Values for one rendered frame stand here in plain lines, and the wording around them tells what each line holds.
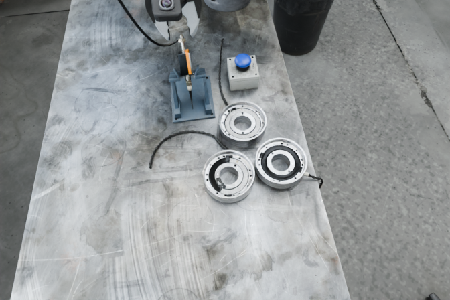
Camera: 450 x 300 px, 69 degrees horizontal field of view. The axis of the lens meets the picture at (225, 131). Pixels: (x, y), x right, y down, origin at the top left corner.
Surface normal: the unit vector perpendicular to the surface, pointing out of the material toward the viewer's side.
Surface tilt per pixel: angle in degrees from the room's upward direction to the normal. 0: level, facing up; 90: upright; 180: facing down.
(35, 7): 0
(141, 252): 0
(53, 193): 0
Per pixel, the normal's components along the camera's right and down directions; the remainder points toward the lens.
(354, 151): -0.04, -0.51
